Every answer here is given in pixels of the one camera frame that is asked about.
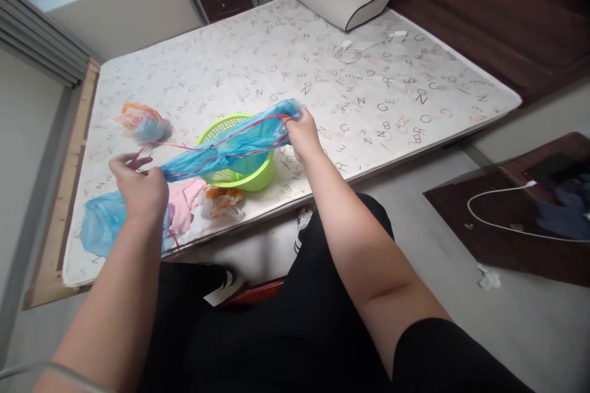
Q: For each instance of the person's legs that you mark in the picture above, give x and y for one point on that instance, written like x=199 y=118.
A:
x=276 y=337

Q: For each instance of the person's right fingers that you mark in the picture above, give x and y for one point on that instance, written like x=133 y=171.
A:
x=293 y=122

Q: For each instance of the crumpled white paper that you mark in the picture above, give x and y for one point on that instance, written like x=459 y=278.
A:
x=488 y=277

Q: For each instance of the light wooden bed frame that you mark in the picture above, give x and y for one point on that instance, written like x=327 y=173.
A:
x=69 y=162

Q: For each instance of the dark wooden headboard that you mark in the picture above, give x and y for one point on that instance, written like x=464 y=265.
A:
x=498 y=10

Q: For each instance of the person's right hand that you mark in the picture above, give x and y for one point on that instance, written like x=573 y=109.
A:
x=305 y=135

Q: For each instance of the dark blue cloth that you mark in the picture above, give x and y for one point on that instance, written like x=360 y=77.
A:
x=564 y=213

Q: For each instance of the person's left hand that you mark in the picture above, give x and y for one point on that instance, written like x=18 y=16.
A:
x=140 y=192

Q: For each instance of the person's left fingers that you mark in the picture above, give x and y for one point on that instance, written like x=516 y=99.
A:
x=121 y=162

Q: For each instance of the crumpled orange white plastic bag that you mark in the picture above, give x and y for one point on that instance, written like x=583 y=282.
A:
x=140 y=123

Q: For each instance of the red stool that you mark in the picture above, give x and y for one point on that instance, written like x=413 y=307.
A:
x=258 y=294

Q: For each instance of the person's left index finger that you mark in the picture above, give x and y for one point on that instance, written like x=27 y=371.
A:
x=142 y=162

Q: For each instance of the crumpled blue plastic bag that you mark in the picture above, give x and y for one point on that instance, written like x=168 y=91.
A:
x=101 y=225

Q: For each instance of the pink cloth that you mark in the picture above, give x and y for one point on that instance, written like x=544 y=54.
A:
x=184 y=206

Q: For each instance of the black flat device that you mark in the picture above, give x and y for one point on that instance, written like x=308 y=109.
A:
x=551 y=169

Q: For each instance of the green plastic basket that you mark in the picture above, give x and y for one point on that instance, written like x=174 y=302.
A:
x=251 y=172

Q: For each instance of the dark wooden table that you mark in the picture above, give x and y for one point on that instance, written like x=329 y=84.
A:
x=511 y=227

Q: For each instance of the letter print mattress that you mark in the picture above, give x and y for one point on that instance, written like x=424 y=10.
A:
x=295 y=70

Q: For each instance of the grey curtain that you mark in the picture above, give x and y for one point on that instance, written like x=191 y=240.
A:
x=37 y=34

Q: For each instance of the person's left thumb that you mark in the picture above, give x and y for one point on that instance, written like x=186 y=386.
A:
x=151 y=173

